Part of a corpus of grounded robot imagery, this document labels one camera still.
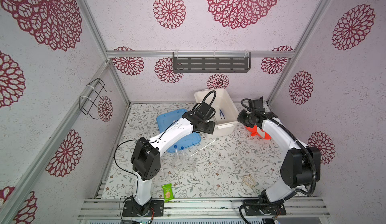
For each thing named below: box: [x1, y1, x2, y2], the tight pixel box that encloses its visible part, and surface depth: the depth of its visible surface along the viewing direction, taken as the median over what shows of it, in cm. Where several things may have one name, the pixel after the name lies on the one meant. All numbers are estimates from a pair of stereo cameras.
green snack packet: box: [161, 182, 175, 203], surface depth 79 cm
